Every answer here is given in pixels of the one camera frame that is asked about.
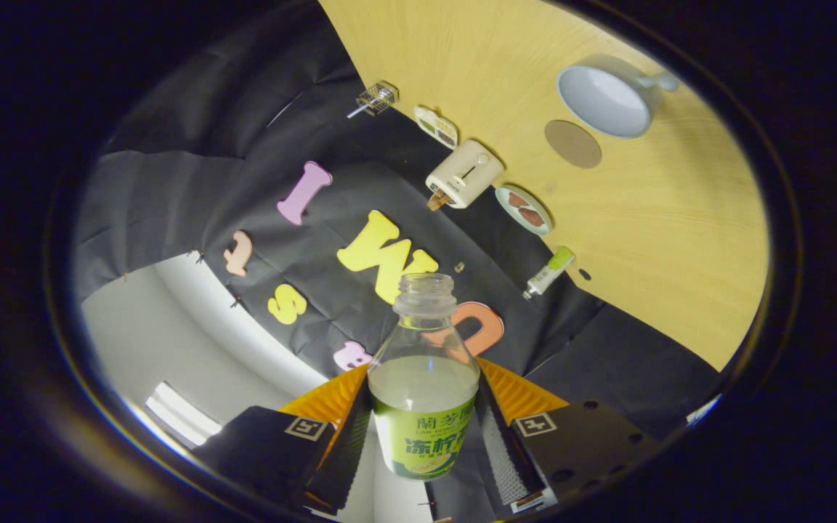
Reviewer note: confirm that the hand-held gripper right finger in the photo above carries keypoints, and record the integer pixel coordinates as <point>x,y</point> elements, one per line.
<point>498,450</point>

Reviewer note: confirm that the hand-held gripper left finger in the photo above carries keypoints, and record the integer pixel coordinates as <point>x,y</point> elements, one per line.
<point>342,450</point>

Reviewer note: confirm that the green label juice bottle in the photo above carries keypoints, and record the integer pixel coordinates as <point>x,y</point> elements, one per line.
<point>424,399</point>

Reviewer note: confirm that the round brown coaster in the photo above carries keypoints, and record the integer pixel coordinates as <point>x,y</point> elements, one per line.
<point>572,144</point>

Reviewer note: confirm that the light blue cup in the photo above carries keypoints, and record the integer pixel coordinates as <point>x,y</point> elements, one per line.
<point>600,102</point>

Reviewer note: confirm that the tall white green bottle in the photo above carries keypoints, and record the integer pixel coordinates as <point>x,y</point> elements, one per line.
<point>548,273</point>

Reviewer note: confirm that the long ceiling light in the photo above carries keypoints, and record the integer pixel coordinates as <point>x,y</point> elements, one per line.
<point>182,414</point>

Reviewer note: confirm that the brown meat piece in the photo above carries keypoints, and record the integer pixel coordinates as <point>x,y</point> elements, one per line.
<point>518,200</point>
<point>532,217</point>

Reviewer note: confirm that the pale green plate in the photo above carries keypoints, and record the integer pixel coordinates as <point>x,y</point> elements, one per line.
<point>506,207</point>

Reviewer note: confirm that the brown toast slice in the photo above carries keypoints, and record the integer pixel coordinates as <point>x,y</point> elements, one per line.
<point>437,201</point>

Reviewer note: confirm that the cream toaster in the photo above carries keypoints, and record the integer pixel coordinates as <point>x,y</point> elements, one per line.
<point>466,174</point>

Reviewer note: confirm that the wooden table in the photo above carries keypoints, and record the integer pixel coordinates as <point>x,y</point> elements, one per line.
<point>680,232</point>

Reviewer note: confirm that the white divided snack tray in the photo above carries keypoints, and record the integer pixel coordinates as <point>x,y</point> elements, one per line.
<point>436,128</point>

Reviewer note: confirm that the white straw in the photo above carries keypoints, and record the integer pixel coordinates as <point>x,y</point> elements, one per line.
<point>357,111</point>

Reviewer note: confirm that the clear patterned glass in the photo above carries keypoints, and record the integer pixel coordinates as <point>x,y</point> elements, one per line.
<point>378,98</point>

